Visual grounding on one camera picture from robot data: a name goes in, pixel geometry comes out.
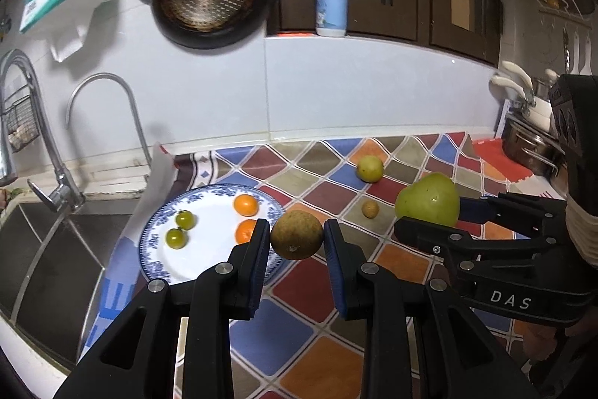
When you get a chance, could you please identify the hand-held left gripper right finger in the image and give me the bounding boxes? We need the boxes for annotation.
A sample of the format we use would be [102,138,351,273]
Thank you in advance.
[323,218,549,399]

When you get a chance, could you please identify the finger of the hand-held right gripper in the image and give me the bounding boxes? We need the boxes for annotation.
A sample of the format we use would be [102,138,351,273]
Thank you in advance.
[394,216,559,283]
[457,192,568,237]

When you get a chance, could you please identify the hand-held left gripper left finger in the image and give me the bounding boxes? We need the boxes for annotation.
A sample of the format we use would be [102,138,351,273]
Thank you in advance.
[53,218,272,399]

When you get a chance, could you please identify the large green guava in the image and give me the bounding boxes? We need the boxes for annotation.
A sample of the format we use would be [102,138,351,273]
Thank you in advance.
[395,173,462,228]

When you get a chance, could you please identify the orange tangerine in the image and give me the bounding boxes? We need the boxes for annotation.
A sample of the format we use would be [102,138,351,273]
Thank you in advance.
[234,193,260,217]
[235,219,258,245]

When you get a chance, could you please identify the blue patterned white plate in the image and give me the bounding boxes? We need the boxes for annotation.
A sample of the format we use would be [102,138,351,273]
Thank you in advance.
[139,183,288,285]

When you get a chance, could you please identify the small yellow-green guava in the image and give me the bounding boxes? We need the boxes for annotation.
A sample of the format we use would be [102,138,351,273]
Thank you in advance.
[356,155,385,184]

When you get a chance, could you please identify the person's right hand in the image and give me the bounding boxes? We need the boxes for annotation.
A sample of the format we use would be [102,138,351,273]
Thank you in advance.
[522,323,561,365]

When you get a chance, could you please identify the red patterned mat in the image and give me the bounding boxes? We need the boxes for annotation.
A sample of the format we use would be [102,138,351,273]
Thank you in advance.
[472,137,533,183]

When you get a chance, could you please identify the wide stainless steel pot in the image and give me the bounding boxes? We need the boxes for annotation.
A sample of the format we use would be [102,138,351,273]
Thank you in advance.
[501,114,566,178]

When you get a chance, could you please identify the colourful diamond pattern tablecloth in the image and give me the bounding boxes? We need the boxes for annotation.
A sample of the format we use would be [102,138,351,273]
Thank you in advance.
[77,132,568,399]

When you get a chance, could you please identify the steel pot with lid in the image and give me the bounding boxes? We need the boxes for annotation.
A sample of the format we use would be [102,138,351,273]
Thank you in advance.
[533,69,561,101]

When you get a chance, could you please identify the steel ladle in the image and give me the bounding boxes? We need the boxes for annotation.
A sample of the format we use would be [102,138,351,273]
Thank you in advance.
[561,25,573,76]

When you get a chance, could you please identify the large chrome kitchen faucet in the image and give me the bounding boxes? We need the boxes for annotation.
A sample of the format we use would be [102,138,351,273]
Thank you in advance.
[0,49,87,213]

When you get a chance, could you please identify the stainless steel sink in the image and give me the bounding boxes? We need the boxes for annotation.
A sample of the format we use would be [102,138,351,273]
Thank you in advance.
[0,198,141,367]

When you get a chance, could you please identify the thin gooseneck faucet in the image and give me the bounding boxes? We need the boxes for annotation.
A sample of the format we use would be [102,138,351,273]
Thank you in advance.
[65,73,155,166]

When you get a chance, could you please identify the black wire wall basket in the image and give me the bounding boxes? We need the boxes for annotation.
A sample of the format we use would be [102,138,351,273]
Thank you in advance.
[0,83,40,154]

